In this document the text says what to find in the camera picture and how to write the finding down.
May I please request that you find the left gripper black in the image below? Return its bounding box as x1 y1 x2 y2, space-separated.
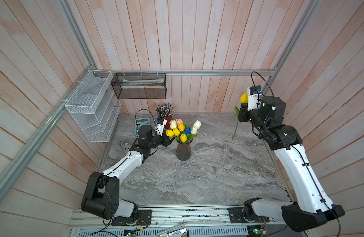
148 131 178 148

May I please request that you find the yellow tulip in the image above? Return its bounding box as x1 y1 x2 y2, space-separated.
173 128 181 137
178 123 185 131
180 134 187 143
166 130 175 137

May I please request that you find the dark red ribbed glass vase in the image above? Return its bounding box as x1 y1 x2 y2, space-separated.
176 139 193 161

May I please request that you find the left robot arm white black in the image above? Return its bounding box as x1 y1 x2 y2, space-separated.
81 125 175 224

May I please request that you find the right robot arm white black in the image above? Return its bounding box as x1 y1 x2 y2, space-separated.
237 93 345 232

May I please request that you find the red metal pencil bucket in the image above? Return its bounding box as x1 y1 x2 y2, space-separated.
164 115 173 129

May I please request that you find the cream white tulip near pink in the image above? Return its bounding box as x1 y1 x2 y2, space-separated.
170 120 178 130

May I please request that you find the bundle of pencils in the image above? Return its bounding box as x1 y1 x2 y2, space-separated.
155 103 173 119

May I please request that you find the grey calculator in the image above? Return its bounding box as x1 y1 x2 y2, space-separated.
135 117 150 136

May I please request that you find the white tulip lower right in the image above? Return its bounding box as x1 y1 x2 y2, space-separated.
191 126 198 134

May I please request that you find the white tulip tall right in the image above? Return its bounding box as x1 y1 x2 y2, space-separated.
193 120 202 129

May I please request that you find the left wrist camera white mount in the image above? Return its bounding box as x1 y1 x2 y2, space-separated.
155 118 167 136

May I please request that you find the black wire mesh basket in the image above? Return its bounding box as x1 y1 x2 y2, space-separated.
111 72 167 99

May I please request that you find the white wire mesh shelf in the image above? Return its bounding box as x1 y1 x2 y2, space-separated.
65 70 122 143

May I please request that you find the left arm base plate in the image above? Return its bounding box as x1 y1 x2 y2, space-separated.
111 209 152 227

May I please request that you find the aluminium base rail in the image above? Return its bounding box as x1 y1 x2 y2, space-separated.
66 204 314 230

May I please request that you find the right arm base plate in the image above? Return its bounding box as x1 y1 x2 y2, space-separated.
228 206 270 223

